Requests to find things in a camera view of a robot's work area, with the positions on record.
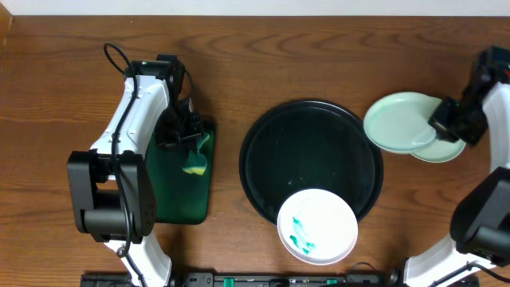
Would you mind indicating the white plate with green stain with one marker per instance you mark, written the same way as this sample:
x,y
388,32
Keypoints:
x,y
317,227

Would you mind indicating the green rectangular tray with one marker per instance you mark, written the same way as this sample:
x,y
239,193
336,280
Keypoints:
x,y
181,198

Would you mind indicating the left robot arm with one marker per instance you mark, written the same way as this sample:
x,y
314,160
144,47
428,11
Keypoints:
x,y
112,195

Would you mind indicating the round black serving tray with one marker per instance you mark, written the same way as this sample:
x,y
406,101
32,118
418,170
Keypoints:
x,y
309,144

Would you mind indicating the mint plate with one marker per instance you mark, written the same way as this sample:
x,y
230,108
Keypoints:
x,y
440,151
399,122

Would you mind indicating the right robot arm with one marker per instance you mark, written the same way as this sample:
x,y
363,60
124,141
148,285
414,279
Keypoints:
x,y
478,238

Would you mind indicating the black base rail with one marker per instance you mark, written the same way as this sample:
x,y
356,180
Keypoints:
x,y
210,280

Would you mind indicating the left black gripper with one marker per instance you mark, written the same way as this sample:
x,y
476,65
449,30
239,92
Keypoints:
x,y
185,138

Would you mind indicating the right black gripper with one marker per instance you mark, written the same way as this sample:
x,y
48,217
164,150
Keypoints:
x,y
437,119

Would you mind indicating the green yellow sponge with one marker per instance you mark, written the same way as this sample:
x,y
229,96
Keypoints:
x,y
196,162

